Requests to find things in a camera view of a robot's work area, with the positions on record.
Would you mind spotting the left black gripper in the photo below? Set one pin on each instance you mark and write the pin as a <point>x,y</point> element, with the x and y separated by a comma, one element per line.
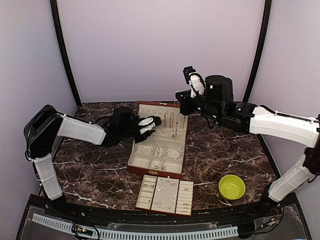
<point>143,137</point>

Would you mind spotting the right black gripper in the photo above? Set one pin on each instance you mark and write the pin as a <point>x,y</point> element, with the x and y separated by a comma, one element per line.
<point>186,109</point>

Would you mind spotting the red jewelry box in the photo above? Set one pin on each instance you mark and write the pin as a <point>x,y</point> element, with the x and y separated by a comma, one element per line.
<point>161,141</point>

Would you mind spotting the gold necklace green stones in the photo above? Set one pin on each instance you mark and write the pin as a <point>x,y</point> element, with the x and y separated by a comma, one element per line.
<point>175,120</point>

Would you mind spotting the red jewelry tray insert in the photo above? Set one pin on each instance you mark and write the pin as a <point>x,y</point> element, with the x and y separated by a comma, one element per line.
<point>166,195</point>

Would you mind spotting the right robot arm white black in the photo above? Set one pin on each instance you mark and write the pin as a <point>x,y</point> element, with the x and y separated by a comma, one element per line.
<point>212,97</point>

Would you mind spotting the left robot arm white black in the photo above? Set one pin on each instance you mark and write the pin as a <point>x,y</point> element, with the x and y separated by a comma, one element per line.
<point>107,131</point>

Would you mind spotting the thin silver bangle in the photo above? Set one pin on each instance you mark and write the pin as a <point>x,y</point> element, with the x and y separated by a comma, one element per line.
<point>147,150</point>

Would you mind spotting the silver pearl open bangle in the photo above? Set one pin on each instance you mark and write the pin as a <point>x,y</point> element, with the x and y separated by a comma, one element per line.
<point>174,154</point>

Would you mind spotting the lime green bowl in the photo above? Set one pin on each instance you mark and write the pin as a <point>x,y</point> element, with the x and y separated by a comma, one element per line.
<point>231,187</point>

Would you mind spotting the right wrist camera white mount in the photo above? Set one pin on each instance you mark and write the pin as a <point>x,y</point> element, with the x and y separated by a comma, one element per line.
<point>195,80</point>

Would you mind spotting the white slotted cable duct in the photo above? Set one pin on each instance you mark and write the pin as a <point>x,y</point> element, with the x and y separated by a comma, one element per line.
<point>121,231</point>

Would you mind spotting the right black frame post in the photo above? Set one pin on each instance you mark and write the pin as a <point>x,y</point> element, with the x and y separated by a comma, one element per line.
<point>259,50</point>

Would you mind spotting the black frame post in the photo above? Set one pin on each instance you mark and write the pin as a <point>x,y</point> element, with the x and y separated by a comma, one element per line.
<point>63,52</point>
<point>259,50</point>

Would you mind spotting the left black frame post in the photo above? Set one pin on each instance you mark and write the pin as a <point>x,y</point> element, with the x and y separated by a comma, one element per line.
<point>63,52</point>

